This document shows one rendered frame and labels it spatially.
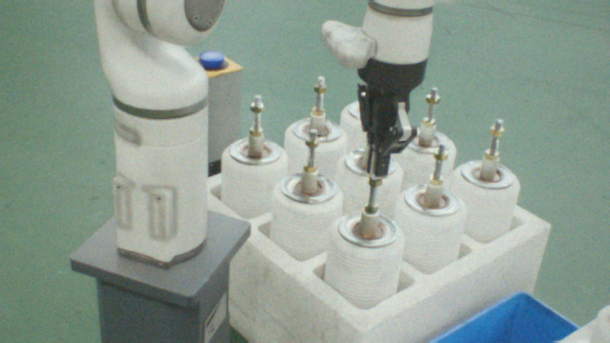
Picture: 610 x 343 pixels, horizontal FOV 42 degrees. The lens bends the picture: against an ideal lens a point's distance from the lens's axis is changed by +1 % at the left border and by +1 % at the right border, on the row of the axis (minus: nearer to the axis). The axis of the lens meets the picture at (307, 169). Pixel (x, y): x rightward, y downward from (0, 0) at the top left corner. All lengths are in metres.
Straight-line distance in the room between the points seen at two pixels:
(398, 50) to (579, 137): 1.11
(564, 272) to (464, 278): 0.39
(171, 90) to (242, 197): 0.41
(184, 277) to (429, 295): 0.35
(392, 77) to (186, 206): 0.26
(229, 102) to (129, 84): 0.53
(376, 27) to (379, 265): 0.30
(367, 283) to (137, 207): 0.32
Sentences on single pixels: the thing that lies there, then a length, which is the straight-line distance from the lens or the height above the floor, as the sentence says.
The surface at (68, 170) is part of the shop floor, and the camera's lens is 1.60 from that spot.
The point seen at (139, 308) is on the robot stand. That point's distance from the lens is 0.86.
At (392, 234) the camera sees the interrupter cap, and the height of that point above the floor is 0.25.
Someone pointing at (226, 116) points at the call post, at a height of 0.24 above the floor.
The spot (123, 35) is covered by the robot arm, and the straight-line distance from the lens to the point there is 0.76.
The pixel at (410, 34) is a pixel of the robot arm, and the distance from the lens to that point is 0.84.
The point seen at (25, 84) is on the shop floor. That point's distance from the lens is 1.96.
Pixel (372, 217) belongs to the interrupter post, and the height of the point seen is 0.28.
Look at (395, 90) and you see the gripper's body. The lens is 0.86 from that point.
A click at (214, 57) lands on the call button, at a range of 1.24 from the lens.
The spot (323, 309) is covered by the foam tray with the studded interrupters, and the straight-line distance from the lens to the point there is 0.99.
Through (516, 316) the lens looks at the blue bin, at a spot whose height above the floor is 0.08.
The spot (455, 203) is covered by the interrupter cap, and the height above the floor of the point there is 0.25.
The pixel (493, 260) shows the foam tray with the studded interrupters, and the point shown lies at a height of 0.17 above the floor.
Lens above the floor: 0.82
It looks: 31 degrees down
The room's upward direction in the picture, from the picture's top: 5 degrees clockwise
